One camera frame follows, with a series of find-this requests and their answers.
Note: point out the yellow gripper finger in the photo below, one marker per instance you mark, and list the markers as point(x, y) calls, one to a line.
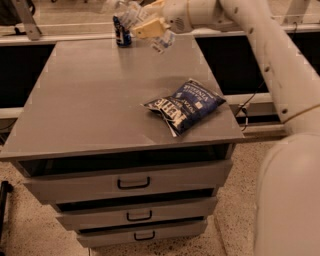
point(152, 28)
point(153, 3)

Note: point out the clear plastic water bottle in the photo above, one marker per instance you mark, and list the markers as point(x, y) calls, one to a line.
point(131, 13)

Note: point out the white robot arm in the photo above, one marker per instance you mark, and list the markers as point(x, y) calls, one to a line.
point(287, 221)

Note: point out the blue soda can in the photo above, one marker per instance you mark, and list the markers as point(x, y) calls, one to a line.
point(123, 37)

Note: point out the blue chip bag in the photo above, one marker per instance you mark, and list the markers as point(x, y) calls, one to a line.
point(188, 105)

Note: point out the grey drawer cabinet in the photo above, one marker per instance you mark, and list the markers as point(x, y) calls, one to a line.
point(86, 113)

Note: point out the top grey drawer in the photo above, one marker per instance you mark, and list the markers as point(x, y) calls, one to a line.
point(97, 185)

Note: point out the grey drawer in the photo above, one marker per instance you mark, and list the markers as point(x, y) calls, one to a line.
point(137, 214)
point(143, 233)
point(97, 185)

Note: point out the middle grey drawer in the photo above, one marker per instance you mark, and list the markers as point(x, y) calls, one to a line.
point(137, 214)

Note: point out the bottom grey drawer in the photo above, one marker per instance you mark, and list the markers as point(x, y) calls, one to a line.
point(143, 233)

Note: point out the black object at floor left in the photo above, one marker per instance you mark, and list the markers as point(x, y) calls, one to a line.
point(5, 189)

